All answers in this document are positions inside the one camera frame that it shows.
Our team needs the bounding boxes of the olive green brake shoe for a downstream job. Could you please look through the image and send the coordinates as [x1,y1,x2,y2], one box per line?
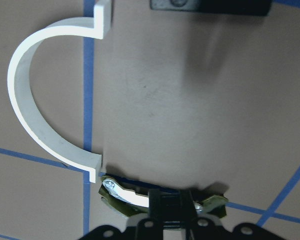
[98,174,229,219]

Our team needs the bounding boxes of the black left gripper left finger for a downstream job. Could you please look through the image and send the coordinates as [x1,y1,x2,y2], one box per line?
[148,189,162,220]

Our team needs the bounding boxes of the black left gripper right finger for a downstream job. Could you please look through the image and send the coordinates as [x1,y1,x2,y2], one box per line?
[179,190,197,219]

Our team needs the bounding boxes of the small black flat part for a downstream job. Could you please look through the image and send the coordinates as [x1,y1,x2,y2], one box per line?
[149,0,273,16]

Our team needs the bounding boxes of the white curved plastic arc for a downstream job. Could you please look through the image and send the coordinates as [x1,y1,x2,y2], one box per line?
[6,0,114,183]

